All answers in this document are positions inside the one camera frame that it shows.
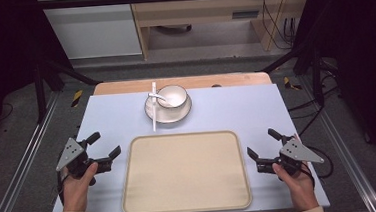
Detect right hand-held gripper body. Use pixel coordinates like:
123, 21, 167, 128
253, 132, 326, 184

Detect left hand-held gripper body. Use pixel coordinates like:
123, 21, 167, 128
53, 134, 115, 189

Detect person's right hand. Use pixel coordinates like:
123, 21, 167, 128
271, 159, 322, 212

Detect person's left hand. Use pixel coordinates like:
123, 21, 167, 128
59, 161, 103, 212

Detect yellow black floor tape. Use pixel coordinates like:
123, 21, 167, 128
70, 89, 85, 109
281, 74, 303, 92

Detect white dark-rimmed plate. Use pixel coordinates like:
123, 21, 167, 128
143, 91, 194, 126

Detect white spoon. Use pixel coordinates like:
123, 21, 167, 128
147, 89, 184, 109

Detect beige rectangular tray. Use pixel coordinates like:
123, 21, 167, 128
116, 128, 253, 212

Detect white dark-rimmed bowl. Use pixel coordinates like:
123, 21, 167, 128
155, 83, 189, 110

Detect white cabinet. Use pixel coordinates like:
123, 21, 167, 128
36, 0, 143, 63

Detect black curtain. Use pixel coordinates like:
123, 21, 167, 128
0, 0, 78, 147
291, 0, 376, 187

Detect wooden desk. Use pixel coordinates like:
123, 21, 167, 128
127, 0, 318, 62

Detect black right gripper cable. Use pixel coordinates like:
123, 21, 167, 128
298, 143, 336, 190

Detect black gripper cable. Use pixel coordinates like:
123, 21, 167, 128
55, 169, 75, 207
298, 143, 336, 190

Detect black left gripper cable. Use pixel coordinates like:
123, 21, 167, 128
55, 169, 75, 207

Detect black floor cables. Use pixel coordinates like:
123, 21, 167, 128
283, 58, 344, 139

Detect aluminium floor rail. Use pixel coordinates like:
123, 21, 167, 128
297, 70, 376, 212
0, 90, 69, 212

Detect black frame stand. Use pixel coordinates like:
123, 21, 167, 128
257, 40, 328, 113
31, 56, 107, 125

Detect bundle of hanging cables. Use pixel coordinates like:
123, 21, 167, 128
259, 0, 299, 53

